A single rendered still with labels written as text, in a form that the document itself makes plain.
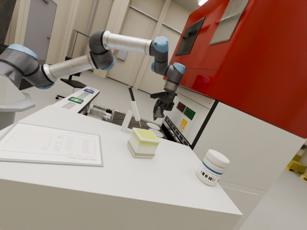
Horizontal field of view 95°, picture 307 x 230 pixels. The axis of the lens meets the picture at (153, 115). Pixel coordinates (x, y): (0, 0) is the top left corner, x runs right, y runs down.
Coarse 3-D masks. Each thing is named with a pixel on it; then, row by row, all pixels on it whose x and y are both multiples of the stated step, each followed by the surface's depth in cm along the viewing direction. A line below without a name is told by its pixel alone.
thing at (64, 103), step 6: (96, 90) 103; (78, 96) 76; (84, 96) 80; (90, 96) 84; (60, 102) 60; (66, 102) 62; (72, 102) 65; (84, 102) 71; (66, 108) 57; (72, 108) 59; (78, 108) 61
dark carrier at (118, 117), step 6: (114, 114) 90; (120, 114) 94; (114, 120) 80; (120, 120) 84; (132, 120) 92; (138, 120) 97; (144, 120) 102; (132, 126) 83; (138, 126) 87; (144, 126) 91; (162, 132) 94
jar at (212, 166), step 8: (208, 152) 46; (216, 152) 47; (208, 160) 45; (216, 160) 43; (224, 160) 43; (200, 168) 47; (208, 168) 44; (216, 168) 43; (224, 168) 44; (200, 176) 46; (208, 176) 44; (216, 176) 44; (208, 184) 44
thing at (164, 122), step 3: (165, 120) 109; (162, 123) 111; (165, 123) 105; (162, 126) 112; (168, 126) 99; (162, 129) 109; (168, 129) 97; (171, 129) 94; (171, 132) 91; (174, 132) 90; (165, 135) 100; (171, 135) 90; (174, 135) 86; (168, 138) 96; (174, 138) 85; (177, 138) 82; (177, 141) 80; (180, 141) 79; (183, 144) 76
